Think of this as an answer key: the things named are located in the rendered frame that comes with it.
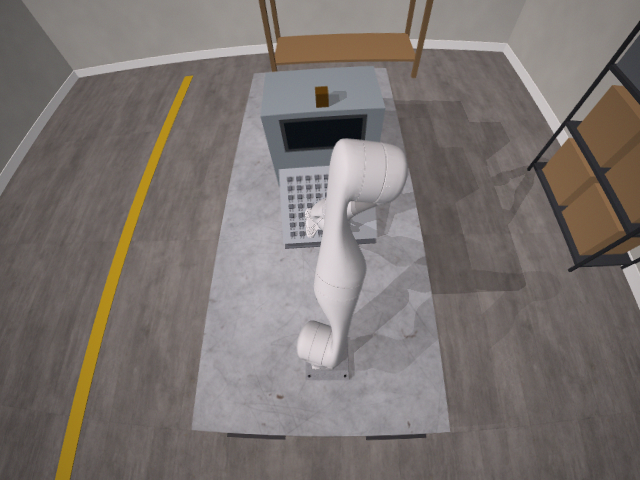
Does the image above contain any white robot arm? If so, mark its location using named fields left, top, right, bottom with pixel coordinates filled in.
left=297, top=139, right=407, bottom=369

